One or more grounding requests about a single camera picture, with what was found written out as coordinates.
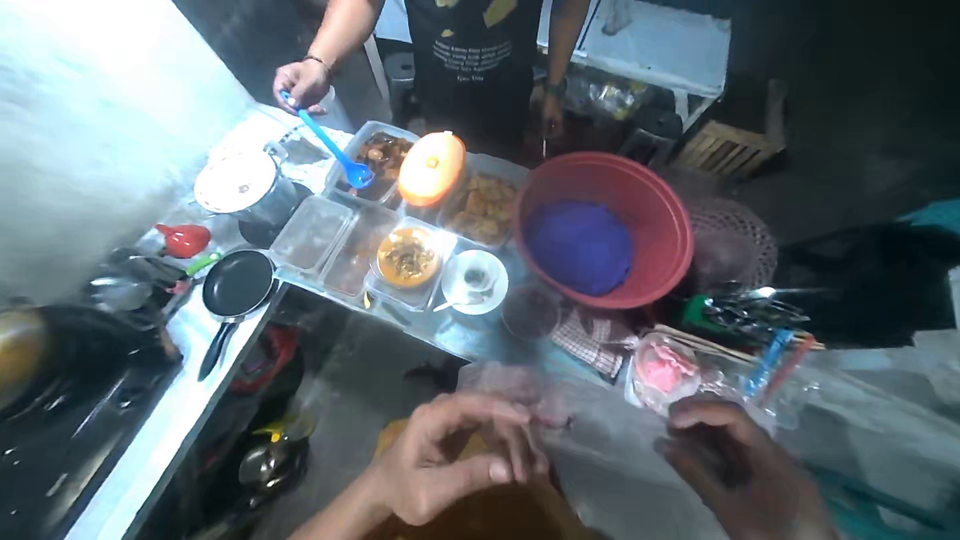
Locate person's left hand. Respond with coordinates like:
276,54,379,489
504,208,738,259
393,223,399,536
381,393,553,527

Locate person's right hand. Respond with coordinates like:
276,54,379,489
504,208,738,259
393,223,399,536
655,396,837,540

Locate clear plastic bag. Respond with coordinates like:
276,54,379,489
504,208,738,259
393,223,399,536
457,363,774,540

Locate person's left forearm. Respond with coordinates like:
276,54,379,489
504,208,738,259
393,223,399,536
286,466,397,540

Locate bag with pink contents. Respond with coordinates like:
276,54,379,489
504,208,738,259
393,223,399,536
624,331,705,415

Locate blue plastic packet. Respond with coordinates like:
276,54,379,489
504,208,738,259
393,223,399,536
744,328,795,399

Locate wooden sticks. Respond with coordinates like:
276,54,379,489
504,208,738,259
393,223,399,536
654,323,760,366

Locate food serving table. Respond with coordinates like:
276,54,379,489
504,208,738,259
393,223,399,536
262,123,639,391

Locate red plastic packet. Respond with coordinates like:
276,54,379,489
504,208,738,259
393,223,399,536
759,333,817,409

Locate green plastic container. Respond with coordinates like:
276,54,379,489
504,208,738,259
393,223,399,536
681,294,721,331

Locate white saucer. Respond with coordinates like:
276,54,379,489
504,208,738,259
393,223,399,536
441,249,510,316

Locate clear round plastic bowl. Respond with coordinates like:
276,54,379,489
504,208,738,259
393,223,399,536
499,282,563,342

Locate pile of metal spoons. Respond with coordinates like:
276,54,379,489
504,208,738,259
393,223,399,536
703,286,813,336

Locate clear container under soup bowl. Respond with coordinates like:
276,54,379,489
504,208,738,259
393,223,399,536
363,216,457,312

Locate checkered cloth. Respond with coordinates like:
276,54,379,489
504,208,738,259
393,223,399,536
551,306,631,380

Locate clear glass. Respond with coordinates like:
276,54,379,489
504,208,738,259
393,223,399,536
462,258,498,295

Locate bowl of orange soup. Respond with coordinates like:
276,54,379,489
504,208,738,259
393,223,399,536
375,226,444,291

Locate white mesh basket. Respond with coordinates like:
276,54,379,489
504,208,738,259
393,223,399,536
684,195,781,291

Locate teal plastic chair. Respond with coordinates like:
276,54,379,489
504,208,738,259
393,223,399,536
806,461,960,540

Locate container with reddish residue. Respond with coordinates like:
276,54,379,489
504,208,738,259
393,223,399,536
321,204,402,300

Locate large red plastic basin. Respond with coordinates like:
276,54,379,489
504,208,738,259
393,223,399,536
513,150,696,311

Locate purple plastic bag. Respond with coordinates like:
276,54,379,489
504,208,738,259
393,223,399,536
522,198,636,297

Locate container with fried yellow food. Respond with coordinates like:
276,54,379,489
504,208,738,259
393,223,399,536
437,153,532,250

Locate black plastic bag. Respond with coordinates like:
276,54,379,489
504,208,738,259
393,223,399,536
772,220,960,351

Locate empty clear plastic container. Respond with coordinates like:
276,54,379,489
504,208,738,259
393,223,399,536
269,193,358,274

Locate orange plastic lid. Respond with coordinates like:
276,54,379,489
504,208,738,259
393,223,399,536
397,130,468,208

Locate black frying pan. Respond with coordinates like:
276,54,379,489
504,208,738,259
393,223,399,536
196,249,277,384

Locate wooden crate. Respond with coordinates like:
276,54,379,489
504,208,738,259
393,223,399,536
673,78,789,179

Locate container with dark brown food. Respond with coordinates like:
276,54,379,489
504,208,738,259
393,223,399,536
325,120,421,206

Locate dark plastic stool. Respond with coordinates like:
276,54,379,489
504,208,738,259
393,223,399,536
617,105,685,168
382,51,418,130

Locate metal pot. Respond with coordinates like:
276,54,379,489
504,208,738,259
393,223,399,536
193,139,315,249

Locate blue plastic ladle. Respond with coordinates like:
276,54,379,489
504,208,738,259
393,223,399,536
279,90,375,190

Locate white stove counter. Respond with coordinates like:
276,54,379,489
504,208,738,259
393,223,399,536
63,258,290,540

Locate round white pot lid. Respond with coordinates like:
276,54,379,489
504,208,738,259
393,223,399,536
193,150,277,216

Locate red plastic ladle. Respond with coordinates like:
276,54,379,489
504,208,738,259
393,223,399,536
154,222,213,260

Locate white table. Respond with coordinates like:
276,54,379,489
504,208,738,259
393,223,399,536
573,0,733,100

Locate large black wok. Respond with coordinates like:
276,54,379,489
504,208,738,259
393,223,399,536
0,300,183,459

